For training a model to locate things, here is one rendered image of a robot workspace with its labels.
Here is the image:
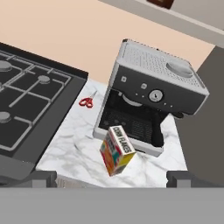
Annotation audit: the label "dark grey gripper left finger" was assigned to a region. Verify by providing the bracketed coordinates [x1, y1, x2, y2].
[0, 170, 58, 189]

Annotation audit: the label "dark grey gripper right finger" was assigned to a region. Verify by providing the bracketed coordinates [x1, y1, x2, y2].
[166, 171, 224, 189]

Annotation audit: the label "colourful corn flakes cereal box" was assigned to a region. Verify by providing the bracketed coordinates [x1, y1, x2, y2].
[99, 125, 137, 178]

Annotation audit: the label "grey tall cabinet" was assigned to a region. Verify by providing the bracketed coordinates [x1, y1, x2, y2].
[174, 45, 224, 187]

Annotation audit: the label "black gas hob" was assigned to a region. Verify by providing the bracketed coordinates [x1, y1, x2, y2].
[0, 42, 89, 182]

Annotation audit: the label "silver and black coffee machine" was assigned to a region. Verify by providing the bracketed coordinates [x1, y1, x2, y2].
[92, 38, 210, 158]

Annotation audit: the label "red handled scissors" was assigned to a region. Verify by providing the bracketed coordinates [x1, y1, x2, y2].
[78, 90, 98, 109]

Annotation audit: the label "grey wall cabinet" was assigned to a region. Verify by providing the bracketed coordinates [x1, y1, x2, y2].
[97, 0, 224, 48]

